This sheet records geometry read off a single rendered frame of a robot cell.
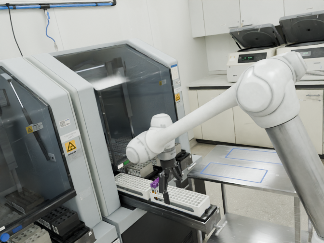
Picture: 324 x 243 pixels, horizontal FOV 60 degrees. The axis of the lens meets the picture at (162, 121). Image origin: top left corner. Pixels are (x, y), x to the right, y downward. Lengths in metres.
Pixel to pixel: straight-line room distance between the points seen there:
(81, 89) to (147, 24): 2.16
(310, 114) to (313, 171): 2.56
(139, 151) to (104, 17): 2.08
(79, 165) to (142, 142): 0.42
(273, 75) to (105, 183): 1.05
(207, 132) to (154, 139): 2.97
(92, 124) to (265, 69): 0.90
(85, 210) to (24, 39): 1.51
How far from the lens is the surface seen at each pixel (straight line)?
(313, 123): 3.46
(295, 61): 0.95
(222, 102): 1.06
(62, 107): 1.33
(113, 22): 3.06
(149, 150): 1.11
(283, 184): 1.54
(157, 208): 1.46
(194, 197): 1.37
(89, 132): 1.42
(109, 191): 1.57
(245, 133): 3.77
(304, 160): 0.88
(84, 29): 2.82
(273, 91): 0.76
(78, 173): 1.42
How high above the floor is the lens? 1.61
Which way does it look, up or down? 17 degrees down
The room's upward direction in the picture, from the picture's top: 10 degrees counter-clockwise
